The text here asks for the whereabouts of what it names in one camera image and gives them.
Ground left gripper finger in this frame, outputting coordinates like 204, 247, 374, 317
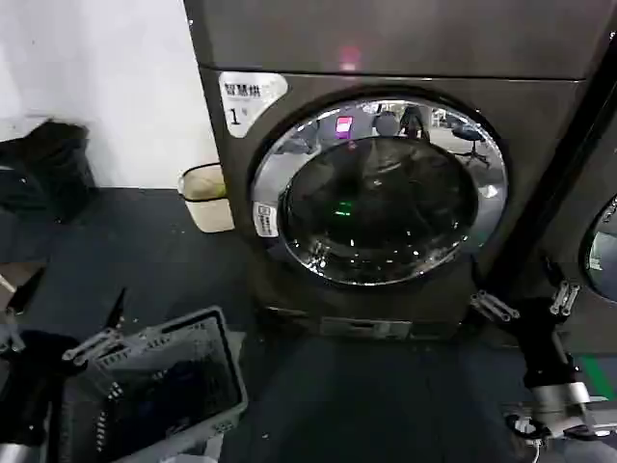
61, 286, 128, 368
0, 266, 48, 353

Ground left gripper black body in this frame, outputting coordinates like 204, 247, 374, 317
0, 331, 76, 448

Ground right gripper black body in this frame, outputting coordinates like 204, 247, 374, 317
509, 297, 580, 388

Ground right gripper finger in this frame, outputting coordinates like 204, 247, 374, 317
468, 288, 522, 323
543, 258, 582, 317

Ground grey dryer without label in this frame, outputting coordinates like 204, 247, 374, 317
500, 45, 617, 404

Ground dark clothes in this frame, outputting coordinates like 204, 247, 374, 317
113, 351, 242, 448

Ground grey plastic laundry basket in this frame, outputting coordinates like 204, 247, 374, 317
61, 305, 250, 463

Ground black bag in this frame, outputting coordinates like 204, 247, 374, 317
0, 117, 97, 224

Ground round glass dryer door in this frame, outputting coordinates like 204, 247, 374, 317
249, 85, 510, 290

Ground white waste bin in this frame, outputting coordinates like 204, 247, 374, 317
177, 162, 236, 234

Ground small white door sticker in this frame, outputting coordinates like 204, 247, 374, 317
253, 201, 281, 238

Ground grey dryer with number label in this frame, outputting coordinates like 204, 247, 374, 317
184, 0, 617, 349

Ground white number label sticker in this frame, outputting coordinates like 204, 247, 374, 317
219, 70, 289, 140

